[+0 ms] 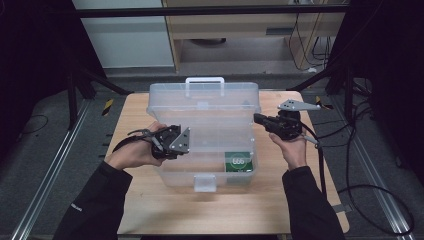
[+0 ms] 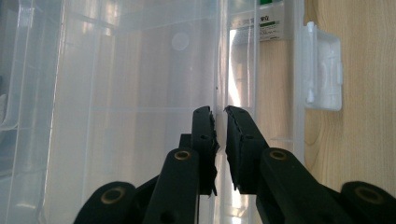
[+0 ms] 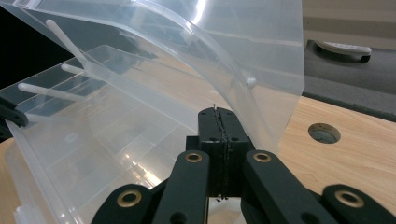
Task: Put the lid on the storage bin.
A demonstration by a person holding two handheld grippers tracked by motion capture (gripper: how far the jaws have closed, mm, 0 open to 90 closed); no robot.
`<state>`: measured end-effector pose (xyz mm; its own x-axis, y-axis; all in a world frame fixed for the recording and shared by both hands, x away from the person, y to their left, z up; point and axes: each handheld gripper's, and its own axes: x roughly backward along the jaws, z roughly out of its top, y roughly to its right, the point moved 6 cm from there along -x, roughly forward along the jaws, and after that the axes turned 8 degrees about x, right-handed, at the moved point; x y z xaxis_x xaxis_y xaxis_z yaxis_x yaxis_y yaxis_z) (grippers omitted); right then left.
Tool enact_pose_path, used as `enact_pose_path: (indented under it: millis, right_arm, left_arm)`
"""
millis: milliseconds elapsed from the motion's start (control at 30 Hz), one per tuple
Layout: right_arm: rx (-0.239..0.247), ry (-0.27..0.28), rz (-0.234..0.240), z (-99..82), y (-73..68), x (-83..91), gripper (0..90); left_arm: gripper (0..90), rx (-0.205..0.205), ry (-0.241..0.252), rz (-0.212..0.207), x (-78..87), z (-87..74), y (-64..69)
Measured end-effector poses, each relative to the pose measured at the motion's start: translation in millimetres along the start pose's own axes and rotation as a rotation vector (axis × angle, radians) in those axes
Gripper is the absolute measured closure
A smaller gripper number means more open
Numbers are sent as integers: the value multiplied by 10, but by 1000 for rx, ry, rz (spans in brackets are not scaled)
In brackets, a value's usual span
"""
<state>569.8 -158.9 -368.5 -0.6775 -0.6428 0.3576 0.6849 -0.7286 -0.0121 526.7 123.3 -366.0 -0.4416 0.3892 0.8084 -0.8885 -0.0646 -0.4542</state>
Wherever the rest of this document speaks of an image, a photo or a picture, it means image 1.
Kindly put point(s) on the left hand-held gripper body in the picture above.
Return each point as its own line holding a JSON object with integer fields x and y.
{"x": 171, "y": 141}

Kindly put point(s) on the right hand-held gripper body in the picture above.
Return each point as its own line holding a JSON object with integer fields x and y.
{"x": 290, "y": 125}

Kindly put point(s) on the clear plastic storage box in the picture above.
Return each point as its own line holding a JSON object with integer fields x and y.
{"x": 203, "y": 133}

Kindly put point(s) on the green cardboard box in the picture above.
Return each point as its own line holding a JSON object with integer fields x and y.
{"x": 238, "y": 162}

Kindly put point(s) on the person's right hand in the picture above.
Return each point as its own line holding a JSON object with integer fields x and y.
{"x": 295, "y": 151}

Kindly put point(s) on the person's left hand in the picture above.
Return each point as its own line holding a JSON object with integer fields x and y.
{"x": 136, "y": 151}

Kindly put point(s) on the black yellow striped tape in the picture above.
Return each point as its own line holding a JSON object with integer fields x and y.
{"x": 325, "y": 105}
{"x": 107, "y": 106}

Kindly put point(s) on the black metal stand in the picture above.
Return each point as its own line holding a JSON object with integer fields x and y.
{"x": 340, "y": 83}
{"x": 78, "y": 90}

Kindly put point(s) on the light wooden desk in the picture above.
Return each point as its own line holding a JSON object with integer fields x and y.
{"x": 240, "y": 28}

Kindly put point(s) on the white cabinet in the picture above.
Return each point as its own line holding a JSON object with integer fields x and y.
{"x": 126, "y": 40}

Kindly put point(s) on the black curtain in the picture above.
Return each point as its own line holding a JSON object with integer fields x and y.
{"x": 390, "y": 66}
{"x": 33, "y": 60}

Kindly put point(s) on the aluminium floor rail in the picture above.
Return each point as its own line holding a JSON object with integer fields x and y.
{"x": 373, "y": 176}
{"x": 46, "y": 176}

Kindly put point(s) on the black horizontal frame bar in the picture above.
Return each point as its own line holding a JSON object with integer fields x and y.
{"x": 200, "y": 11}

